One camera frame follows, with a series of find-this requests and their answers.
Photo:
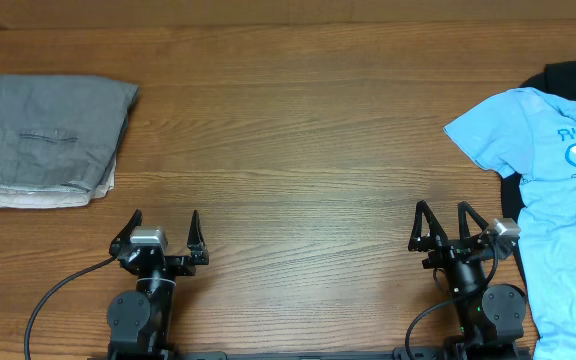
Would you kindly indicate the folded grey trousers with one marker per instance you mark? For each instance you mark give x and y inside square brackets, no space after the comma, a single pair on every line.
[60,130]

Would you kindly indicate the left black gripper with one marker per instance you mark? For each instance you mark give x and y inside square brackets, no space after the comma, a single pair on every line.
[194,240]

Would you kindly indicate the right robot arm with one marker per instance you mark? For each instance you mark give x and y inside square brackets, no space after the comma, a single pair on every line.
[490,316]

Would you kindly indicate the folded beige cloth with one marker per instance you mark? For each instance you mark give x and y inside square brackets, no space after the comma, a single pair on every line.
[57,198]

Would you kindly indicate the light blue printed t-shirt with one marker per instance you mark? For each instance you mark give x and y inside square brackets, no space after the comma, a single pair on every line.
[553,308]

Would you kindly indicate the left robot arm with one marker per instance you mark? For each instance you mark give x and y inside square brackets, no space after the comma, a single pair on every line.
[140,319]

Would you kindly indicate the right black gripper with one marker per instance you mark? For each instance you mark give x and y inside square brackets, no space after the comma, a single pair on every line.
[435,236]

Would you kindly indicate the black polo shirt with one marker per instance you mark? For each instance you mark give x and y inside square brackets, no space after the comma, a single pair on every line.
[568,80]

